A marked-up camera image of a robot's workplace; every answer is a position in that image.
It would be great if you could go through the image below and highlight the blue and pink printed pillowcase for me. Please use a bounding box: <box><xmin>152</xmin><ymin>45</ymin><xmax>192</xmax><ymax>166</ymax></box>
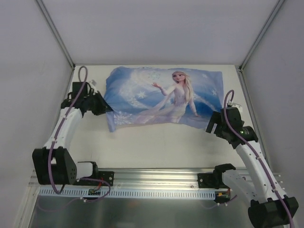
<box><xmin>104</xmin><ymin>66</ymin><xmax>224</xmax><ymax>132</ymax></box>

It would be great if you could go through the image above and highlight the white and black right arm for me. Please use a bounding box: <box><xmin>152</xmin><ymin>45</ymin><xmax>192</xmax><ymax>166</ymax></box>
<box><xmin>199</xmin><ymin>106</ymin><xmax>299</xmax><ymax>228</ymax></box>

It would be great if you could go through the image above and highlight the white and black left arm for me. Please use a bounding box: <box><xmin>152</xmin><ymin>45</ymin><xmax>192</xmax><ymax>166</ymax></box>
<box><xmin>32</xmin><ymin>81</ymin><xmax>114</xmax><ymax>186</ymax></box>

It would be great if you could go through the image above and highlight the shiny metal front plate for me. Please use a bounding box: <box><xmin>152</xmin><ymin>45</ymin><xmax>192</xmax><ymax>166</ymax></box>
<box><xmin>29</xmin><ymin>195</ymin><xmax>252</xmax><ymax>228</ymax></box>

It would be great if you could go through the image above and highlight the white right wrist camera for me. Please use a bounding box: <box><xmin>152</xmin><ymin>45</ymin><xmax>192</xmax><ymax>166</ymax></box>
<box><xmin>228</xmin><ymin>101</ymin><xmax>243</xmax><ymax>113</ymax></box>

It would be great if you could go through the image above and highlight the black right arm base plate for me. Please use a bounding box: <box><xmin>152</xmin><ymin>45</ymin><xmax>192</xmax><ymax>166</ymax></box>
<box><xmin>197</xmin><ymin>173</ymin><xmax>229</xmax><ymax>190</ymax></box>

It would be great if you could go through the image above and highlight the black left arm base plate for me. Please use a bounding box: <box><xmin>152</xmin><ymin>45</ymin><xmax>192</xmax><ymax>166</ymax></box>
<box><xmin>73</xmin><ymin>171</ymin><xmax>115</xmax><ymax>187</ymax></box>

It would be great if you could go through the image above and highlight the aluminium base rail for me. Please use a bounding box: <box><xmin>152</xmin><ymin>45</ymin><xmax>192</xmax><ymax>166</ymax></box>
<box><xmin>28</xmin><ymin>166</ymin><xmax>285</xmax><ymax>190</ymax></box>

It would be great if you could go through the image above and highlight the white slotted cable duct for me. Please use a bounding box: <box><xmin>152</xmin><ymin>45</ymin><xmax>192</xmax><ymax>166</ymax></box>
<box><xmin>39</xmin><ymin>187</ymin><xmax>216</xmax><ymax>200</ymax></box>

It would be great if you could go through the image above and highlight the right aluminium corner post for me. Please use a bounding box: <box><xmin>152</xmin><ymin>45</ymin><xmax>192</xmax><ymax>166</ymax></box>
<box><xmin>238</xmin><ymin>0</ymin><xmax>285</xmax><ymax>72</ymax></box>

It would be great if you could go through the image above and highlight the aluminium corner post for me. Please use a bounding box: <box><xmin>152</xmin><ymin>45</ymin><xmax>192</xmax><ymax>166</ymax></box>
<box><xmin>34</xmin><ymin>0</ymin><xmax>75</xmax><ymax>69</ymax></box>
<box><xmin>238</xmin><ymin>0</ymin><xmax>285</xmax><ymax>72</ymax></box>

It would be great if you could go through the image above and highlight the left aluminium corner post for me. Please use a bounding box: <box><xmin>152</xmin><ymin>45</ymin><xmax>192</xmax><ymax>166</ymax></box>
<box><xmin>34</xmin><ymin>0</ymin><xmax>75</xmax><ymax>69</ymax></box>

